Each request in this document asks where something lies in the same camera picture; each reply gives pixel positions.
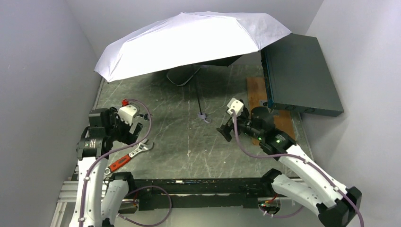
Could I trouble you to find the lilac folding umbrella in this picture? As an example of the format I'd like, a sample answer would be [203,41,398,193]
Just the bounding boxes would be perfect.
[94,11,293,124]

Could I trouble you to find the black grey zippered case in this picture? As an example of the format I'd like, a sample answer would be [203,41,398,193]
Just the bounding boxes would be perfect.
[166,65,201,87]

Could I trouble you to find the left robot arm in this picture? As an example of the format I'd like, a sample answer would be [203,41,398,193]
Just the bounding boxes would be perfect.
[69,104,143,227]

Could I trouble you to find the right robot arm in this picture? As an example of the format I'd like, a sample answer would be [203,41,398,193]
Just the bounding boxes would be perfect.
[217,100,365,227]

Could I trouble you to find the silver open-end wrench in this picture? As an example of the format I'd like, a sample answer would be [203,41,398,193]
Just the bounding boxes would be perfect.
[137,113,149,121]

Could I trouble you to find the brown wooden board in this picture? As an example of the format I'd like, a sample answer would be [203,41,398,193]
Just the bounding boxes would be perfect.
[246,77,296,140]

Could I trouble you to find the dark teal flat box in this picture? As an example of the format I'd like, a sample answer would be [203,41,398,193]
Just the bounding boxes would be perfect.
[261,34,344,117]

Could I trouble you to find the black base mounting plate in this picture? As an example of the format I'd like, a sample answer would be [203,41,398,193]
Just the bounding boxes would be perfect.
[124,178,277,211]

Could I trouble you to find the metal bracket on board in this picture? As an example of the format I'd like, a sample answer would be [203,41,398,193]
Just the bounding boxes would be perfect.
[259,100,275,115]

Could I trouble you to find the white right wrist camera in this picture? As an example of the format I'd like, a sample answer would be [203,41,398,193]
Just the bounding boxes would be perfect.
[227,97,244,117]

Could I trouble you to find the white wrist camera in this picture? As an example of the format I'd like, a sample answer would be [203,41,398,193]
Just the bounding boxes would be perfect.
[117,99,140,126]
[227,97,244,117]

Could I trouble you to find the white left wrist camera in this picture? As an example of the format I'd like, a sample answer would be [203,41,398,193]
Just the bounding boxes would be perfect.
[117,99,140,126]

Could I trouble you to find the red handled adjustable wrench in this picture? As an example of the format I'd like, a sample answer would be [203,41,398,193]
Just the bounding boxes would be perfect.
[105,139,154,176]

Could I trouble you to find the aluminium frame rail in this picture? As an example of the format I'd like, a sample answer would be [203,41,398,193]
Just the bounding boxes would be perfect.
[50,178,343,227]

